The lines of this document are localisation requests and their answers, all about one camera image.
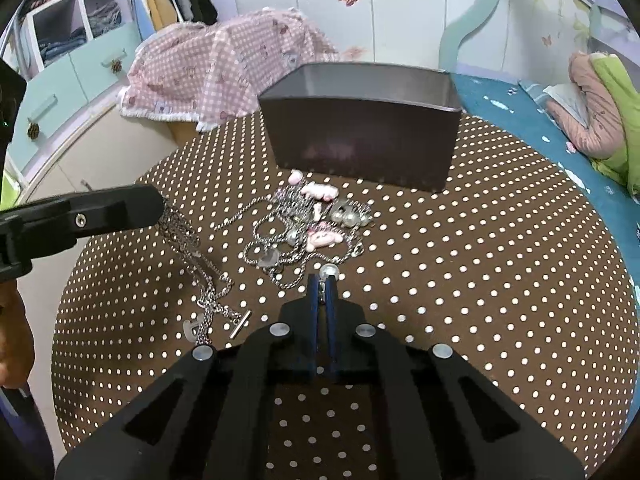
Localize teal bunk bed frame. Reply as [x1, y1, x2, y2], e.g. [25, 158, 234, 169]
[440, 0, 640, 86]

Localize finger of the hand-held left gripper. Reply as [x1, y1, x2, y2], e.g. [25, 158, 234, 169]
[0, 184, 166, 281]

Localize white pillow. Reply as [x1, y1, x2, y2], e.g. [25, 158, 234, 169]
[542, 82, 588, 126]

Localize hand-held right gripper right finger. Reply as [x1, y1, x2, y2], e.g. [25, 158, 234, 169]
[325, 279, 586, 480]

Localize silver chain necklace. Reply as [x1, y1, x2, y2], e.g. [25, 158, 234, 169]
[159, 202, 251, 358]

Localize white stepped shelf unit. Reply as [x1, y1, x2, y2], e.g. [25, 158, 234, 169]
[15, 0, 136, 78]

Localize pink quilt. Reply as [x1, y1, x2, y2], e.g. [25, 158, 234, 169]
[545, 52, 626, 161]

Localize white wardrobe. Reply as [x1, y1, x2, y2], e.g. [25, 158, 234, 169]
[180, 0, 486, 68]

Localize pink checked cloth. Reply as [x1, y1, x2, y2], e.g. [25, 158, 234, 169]
[117, 6, 346, 133]

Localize grey metal box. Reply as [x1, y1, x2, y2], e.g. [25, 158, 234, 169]
[257, 62, 462, 193]

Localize folded blue jeans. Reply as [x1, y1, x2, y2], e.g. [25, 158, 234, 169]
[37, 30, 88, 63]
[85, 2, 123, 36]

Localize person's left hand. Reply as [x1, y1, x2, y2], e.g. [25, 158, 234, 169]
[0, 282, 37, 390]

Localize brown polka dot round table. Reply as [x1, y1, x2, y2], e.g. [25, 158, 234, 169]
[50, 110, 636, 480]

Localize teal drawer cabinet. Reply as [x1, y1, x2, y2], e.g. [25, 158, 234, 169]
[12, 22, 151, 161]

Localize pile of jewelry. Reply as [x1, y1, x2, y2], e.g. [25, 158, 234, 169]
[215, 170, 376, 291]

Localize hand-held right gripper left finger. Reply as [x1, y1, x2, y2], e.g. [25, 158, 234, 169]
[54, 274, 326, 480]

